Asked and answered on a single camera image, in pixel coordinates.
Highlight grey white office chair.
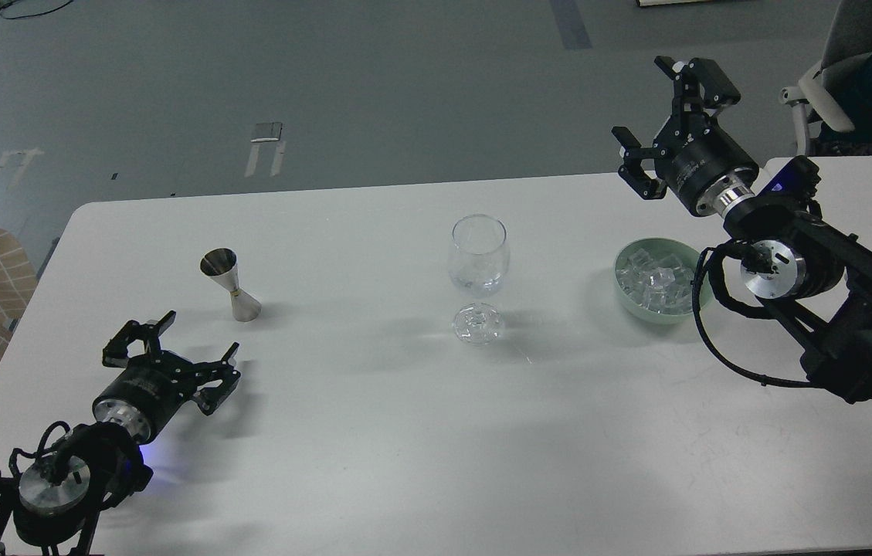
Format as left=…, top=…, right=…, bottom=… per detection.
left=779, top=1, right=872, bottom=155

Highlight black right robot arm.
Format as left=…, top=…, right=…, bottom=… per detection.
left=612, top=56, right=872, bottom=404

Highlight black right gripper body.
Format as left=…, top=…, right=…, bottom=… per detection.
left=653, top=120, right=759, bottom=217

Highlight clear ice cubes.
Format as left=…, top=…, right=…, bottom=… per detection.
left=616, top=246, right=703, bottom=314

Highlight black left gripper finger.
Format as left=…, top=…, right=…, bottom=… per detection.
left=192, top=342, right=241, bottom=416
left=101, top=310, right=177, bottom=368

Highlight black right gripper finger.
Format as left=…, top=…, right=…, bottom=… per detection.
left=611, top=126, right=667, bottom=200
left=653, top=56, right=741, bottom=140

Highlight green bowl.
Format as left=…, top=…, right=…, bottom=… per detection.
left=612, top=238, right=717, bottom=324

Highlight clear wine glass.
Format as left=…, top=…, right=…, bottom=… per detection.
left=447, top=214, right=511, bottom=346

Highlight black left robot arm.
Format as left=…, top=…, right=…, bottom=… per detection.
left=0, top=310, right=241, bottom=555

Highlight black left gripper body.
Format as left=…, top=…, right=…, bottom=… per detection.
left=92, top=351, right=196, bottom=446

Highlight steel cocktail jigger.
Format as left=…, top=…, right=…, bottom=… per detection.
left=199, top=249, right=262, bottom=321

